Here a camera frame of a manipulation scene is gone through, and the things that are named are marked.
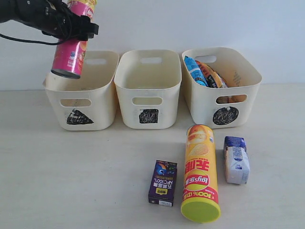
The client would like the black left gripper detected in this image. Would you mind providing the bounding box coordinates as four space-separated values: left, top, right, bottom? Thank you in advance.
33 0 99 41

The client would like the pink chips can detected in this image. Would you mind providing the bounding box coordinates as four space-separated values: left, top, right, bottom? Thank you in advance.
51 0 99 79

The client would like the blue snack bag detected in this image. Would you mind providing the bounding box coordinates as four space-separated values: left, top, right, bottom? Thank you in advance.
184 56 208 87

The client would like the orange instant noodle bag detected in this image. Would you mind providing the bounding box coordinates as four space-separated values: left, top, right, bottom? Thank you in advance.
195 60 247 104

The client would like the purple juice carton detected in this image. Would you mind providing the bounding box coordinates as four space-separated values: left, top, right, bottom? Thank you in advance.
148 160 177 207

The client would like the yellow Lays chips can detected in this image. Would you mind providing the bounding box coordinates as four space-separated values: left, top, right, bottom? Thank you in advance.
181 125 221 223

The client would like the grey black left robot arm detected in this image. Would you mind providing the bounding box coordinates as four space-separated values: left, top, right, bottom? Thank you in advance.
0 0 99 45

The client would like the cream bin triangle mark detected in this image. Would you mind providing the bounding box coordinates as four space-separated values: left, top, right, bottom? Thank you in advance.
42 50 120 131

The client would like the cream bin square mark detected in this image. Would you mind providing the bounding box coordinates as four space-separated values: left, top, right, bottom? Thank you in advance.
114 50 182 129

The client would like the cream bin circle mark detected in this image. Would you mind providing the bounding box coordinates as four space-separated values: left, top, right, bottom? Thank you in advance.
182 47 262 129

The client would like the white blue milk carton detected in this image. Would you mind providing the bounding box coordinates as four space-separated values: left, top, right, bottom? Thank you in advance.
224 136 250 185

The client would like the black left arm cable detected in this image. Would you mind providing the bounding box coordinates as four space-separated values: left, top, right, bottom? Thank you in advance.
0 4 72 46

